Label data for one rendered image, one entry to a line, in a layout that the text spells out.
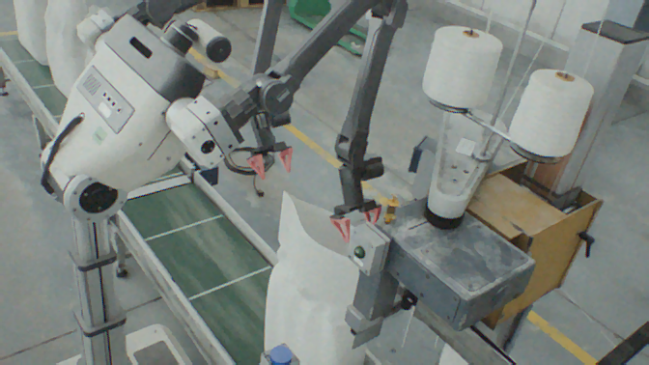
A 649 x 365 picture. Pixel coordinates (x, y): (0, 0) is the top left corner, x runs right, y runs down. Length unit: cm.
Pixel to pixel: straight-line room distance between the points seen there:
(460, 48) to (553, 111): 26
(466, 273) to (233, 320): 129
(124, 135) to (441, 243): 77
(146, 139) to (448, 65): 73
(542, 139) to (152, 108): 87
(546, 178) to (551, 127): 31
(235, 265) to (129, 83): 127
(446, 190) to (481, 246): 14
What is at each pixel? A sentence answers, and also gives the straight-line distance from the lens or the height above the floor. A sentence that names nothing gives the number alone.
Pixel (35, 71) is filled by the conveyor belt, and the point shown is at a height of 38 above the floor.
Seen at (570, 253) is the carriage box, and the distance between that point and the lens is 173.
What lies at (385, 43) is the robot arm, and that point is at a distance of 150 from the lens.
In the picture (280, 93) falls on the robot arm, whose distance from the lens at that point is 133.
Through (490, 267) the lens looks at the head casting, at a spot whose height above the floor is 134.
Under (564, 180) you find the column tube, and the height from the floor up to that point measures 140.
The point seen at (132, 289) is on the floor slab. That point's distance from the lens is 302.
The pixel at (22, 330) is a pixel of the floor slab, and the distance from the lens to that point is 293.
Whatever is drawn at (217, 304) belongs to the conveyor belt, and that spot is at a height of 38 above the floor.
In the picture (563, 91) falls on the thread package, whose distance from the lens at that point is 128.
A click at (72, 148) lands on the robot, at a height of 131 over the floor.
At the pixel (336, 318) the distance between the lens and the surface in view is 177.
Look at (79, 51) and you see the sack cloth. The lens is 364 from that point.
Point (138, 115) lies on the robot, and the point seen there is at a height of 144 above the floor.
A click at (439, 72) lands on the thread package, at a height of 160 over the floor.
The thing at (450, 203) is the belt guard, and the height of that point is 141.
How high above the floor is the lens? 210
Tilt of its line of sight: 33 degrees down
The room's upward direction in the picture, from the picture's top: 9 degrees clockwise
